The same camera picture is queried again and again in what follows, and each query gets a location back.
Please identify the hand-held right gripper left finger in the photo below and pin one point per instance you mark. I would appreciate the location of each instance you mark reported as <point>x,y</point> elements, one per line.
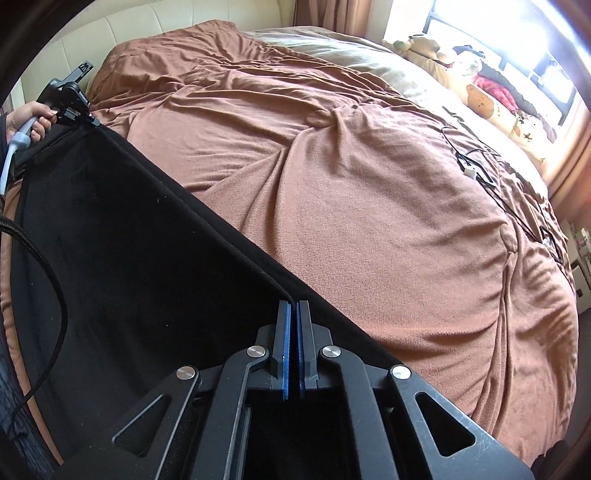
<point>287,350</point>

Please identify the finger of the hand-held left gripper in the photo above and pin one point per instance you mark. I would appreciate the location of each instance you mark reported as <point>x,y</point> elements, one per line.
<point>85,118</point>
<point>81,71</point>

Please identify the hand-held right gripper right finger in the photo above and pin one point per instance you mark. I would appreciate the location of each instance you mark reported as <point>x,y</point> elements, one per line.
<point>304,350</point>

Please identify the black pants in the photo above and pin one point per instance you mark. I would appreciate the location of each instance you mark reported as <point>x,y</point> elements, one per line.
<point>138,277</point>

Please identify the person's left forearm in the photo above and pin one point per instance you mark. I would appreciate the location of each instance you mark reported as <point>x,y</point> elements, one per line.
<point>3,129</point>

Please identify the person's left hand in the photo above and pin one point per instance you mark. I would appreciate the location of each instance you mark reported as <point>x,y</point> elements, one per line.
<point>27,115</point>

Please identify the cream padded headboard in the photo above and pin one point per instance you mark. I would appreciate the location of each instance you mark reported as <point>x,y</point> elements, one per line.
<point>138,23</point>

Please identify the brown blanket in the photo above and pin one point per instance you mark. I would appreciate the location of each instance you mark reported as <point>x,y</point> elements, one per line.
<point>369,230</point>

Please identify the pink curtain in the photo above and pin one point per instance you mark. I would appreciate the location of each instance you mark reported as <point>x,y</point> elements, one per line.
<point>572,175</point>
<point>337,11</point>

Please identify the beige pillow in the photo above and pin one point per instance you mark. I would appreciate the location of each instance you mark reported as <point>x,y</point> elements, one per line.
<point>346,55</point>

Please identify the white nightstand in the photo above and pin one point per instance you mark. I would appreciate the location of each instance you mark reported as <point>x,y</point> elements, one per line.
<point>582,258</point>

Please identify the yellow printed pillow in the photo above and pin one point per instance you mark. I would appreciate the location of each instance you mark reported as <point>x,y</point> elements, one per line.
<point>489,104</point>

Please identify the red garment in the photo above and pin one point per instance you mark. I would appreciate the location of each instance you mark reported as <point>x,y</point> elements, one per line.
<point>496,90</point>

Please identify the white plush toy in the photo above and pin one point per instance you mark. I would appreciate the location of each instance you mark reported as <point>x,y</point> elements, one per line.
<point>468,64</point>

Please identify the dark grey garment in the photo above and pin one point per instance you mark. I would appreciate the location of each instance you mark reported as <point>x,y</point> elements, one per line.
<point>531,108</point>

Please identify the window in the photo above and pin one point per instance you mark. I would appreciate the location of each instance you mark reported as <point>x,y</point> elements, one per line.
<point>531,50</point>

